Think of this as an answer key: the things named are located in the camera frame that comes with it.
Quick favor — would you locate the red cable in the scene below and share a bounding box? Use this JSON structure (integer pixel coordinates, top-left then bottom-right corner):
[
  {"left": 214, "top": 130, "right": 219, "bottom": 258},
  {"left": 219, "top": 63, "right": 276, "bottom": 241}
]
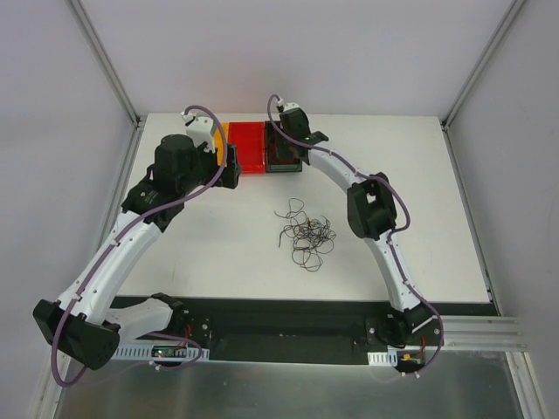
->
[{"left": 266, "top": 133, "right": 283, "bottom": 162}]

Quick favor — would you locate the cable bundle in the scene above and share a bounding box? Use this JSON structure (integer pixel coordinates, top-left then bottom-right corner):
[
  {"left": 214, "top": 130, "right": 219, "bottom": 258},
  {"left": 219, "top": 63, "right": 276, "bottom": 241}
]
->
[{"left": 273, "top": 196, "right": 337, "bottom": 271}]

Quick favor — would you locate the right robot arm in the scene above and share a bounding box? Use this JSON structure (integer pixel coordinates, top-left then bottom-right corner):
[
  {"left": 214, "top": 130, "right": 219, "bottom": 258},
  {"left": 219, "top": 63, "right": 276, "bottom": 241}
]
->
[{"left": 272, "top": 103, "right": 437, "bottom": 348}]

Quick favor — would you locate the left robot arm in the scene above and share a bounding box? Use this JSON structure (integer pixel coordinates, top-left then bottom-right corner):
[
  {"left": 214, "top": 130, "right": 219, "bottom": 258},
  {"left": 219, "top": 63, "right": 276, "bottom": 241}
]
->
[{"left": 33, "top": 134, "right": 242, "bottom": 370}]

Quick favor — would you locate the black plastic bin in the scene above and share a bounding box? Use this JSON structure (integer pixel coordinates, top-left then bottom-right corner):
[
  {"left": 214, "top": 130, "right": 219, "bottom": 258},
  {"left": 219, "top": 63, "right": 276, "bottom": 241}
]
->
[{"left": 265, "top": 121, "right": 302, "bottom": 173}]

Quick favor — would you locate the red plastic bin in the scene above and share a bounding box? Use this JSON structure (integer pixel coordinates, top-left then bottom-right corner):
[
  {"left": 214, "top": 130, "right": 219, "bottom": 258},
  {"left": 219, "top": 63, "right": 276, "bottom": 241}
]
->
[{"left": 228, "top": 121, "right": 266, "bottom": 175}]

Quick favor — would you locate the yellow plastic bin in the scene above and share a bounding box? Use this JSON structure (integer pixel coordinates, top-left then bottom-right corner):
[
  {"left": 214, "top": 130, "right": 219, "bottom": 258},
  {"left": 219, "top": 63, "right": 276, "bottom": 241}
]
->
[{"left": 213, "top": 122, "right": 229, "bottom": 165}]

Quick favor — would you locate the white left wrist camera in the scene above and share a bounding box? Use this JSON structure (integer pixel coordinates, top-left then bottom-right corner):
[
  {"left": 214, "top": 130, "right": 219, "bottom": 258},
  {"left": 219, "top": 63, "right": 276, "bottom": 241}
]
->
[{"left": 181, "top": 112, "right": 217, "bottom": 153}]

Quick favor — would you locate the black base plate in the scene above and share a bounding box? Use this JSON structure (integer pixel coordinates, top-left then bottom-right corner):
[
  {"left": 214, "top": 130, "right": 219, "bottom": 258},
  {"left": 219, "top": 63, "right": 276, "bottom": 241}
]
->
[{"left": 108, "top": 296, "right": 499, "bottom": 366}]

